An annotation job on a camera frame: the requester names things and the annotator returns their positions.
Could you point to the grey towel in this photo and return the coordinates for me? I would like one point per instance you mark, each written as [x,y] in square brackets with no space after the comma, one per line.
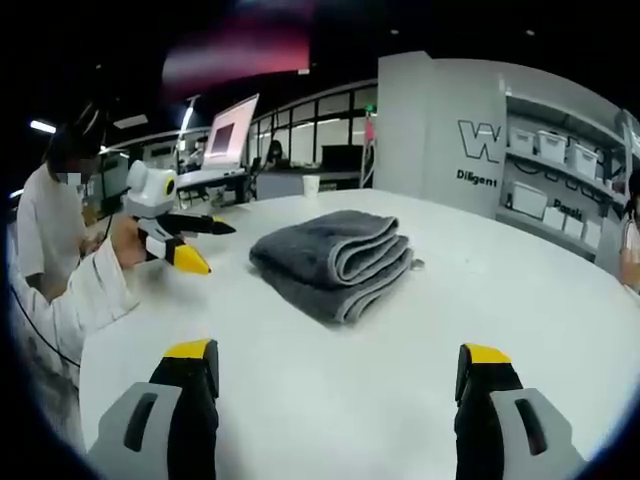
[325,260]

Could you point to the person's left hand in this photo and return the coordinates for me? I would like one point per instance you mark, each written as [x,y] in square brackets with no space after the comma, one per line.
[127,245]

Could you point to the grey desk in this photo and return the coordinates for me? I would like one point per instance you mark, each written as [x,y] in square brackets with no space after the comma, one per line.
[215,182]

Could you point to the tilted computer monitor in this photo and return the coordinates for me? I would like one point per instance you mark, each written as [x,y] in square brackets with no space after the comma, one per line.
[231,132]

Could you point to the white paper cup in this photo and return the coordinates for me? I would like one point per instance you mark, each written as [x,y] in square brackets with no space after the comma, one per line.
[311,186]

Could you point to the black monitor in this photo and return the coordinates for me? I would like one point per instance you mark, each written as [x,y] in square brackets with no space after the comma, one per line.
[342,157]

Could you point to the large white storage box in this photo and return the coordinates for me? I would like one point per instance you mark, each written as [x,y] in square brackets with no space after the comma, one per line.
[527,200]

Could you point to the grey storage shelf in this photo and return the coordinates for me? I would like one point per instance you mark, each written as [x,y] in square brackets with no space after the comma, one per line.
[560,200]

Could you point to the white lettered pillar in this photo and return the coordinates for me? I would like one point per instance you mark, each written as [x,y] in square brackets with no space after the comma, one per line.
[430,135]

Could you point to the white storage bin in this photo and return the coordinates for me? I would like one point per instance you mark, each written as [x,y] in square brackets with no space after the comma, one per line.
[523,140]
[552,146]
[582,160]

